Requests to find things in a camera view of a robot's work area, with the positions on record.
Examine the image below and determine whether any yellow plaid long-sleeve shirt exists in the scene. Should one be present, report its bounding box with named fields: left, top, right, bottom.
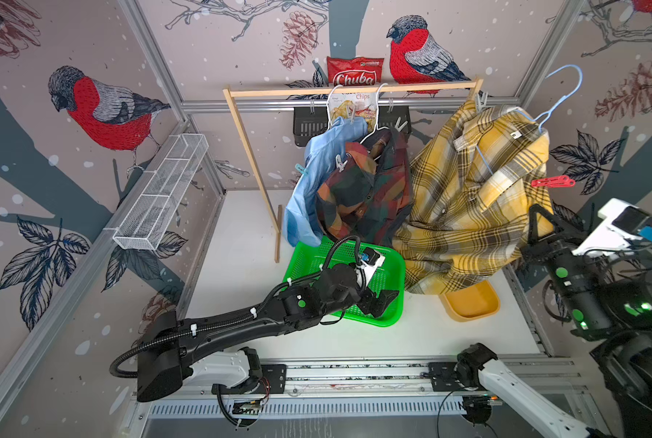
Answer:
left=393, top=100, right=552, bottom=295

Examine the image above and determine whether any white wire mesh shelf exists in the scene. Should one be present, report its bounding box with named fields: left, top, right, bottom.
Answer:
left=112, top=133, right=208, bottom=251

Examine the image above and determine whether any green plastic mesh basket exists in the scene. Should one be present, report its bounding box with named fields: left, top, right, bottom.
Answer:
left=283, top=237, right=406, bottom=328

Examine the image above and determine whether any light blue wire hanger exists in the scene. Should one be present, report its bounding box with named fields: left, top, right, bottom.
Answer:
left=473, top=64, right=584, bottom=176

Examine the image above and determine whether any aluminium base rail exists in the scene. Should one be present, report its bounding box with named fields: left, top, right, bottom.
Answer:
left=133, top=352, right=584, bottom=401

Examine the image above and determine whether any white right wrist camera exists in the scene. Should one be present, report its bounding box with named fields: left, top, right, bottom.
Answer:
left=572, top=198, right=652, bottom=258

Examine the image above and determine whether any dark multicolour plaid shirt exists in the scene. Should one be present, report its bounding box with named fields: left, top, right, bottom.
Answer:
left=316, top=128, right=413, bottom=247

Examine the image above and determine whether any white clothespin on dark shirt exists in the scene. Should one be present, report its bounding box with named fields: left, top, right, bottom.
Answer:
left=335, top=155, right=347, bottom=173

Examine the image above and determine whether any wooden clothes rack frame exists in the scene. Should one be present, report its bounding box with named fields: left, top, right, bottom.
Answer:
left=222, top=76, right=485, bottom=265

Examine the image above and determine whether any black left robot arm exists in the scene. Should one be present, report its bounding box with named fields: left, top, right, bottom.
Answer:
left=109, top=264, right=400, bottom=403

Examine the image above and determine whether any white cassava chips bag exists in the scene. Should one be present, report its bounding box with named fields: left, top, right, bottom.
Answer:
left=338, top=92, right=378, bottom=133

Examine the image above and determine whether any light blue long-sleeve shirt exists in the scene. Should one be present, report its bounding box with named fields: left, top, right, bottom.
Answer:
left=282, top=118, right=367, bottom=247

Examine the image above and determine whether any yellow plastic tray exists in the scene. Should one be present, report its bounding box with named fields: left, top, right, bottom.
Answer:
left=439, top=280, right=500, bottom=322

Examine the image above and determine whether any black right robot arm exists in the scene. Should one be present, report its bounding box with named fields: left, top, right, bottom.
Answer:
left=522, top=199, right=652, bottom=437

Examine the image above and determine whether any white wire hanger left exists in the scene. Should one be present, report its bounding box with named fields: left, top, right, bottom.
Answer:
left=326, top=85, right=349, bottom=129

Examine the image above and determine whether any red Chuba chips bag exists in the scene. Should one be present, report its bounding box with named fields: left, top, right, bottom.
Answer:
left=327, top=57, right=384, bottom=87

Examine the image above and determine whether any aluminium frame corner post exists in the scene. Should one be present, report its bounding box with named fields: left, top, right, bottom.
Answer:
left=116, top=0, right=226, bottom=193

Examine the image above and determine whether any black wall-mounted basket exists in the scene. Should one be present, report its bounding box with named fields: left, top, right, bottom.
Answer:
left=292, top=106, right=413, bottom=147

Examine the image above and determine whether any teal clothespin on blue shirt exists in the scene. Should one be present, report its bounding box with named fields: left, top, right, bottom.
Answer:
left=295, top=164, right=309, bottom=175

